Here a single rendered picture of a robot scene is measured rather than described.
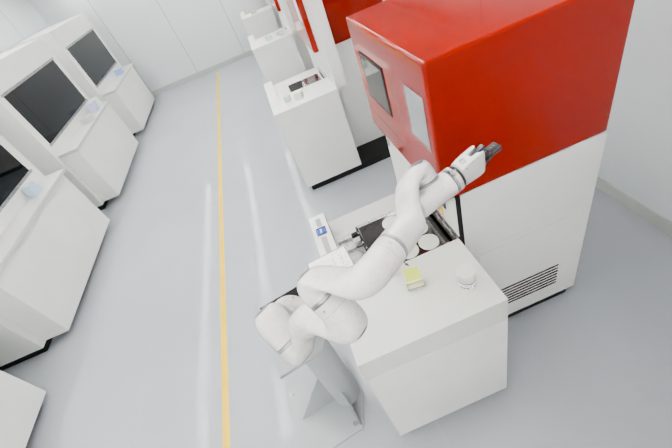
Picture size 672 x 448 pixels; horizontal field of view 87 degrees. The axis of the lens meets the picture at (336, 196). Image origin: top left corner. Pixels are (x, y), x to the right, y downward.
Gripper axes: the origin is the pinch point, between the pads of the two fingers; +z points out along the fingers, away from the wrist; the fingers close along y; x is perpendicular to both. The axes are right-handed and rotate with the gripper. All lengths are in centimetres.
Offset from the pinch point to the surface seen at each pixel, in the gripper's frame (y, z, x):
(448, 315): 52, -38, 13
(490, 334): 74, -26, 22
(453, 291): 54, -29, 7
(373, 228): 67, -33, -51
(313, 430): 142, -128, -15
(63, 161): 95, -257, -442
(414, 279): 47, -39, -5
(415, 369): 73, -60, 15
